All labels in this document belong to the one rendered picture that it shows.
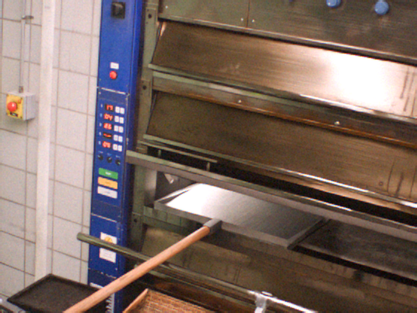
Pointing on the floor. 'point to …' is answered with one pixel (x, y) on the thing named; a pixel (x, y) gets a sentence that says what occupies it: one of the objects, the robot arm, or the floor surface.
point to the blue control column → (118, 51)
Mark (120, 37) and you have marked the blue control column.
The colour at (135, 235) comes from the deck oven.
